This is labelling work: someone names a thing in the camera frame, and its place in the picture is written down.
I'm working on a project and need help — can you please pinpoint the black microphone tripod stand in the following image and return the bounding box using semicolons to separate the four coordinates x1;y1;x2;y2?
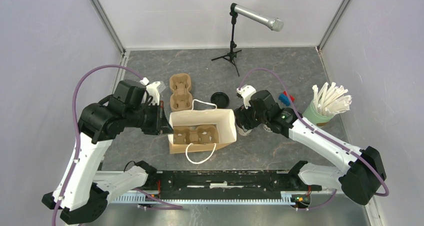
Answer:
211;11;242;76

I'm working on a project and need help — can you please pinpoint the silver microphone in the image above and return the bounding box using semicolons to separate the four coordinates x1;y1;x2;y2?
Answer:
230;3;284;32

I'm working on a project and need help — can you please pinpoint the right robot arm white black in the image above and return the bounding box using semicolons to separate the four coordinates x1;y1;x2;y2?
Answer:
234;85;389;205

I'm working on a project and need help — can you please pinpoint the blue red block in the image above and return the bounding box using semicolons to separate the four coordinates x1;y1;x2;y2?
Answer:
278;91;295;106

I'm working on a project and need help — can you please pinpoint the green cup holder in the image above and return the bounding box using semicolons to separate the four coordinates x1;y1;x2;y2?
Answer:
302;102;334;127

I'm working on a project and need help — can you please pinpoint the brown paper bag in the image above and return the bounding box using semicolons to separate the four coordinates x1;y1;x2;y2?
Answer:
168;99;237;164

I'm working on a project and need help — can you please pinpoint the white paper cup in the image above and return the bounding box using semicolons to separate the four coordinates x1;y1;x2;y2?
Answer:
262;124;273;132
237;127;252;136

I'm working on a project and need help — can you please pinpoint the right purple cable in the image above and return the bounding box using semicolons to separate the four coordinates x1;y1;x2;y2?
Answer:
237;68;390;197

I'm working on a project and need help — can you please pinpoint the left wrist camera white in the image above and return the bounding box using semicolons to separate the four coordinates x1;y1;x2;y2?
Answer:
139;78;166;105

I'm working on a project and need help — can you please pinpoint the cardboard cup carrier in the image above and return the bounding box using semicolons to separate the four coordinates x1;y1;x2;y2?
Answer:
172;124;219;144
169;73;193;112

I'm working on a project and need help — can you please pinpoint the purple cable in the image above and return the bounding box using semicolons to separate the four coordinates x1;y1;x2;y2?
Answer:
50;64;147;226
237;68;390;197

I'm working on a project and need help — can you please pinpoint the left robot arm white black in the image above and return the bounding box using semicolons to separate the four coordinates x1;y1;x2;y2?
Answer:
42;79;173;225

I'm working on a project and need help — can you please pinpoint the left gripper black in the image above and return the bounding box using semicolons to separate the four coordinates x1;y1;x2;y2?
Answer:
125;100;175;134

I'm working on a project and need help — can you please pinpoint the white wrapped straws bundle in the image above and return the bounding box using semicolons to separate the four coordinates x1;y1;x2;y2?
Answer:
311;82;352;117

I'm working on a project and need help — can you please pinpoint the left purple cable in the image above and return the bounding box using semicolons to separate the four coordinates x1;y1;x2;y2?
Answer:
50;64;147;226

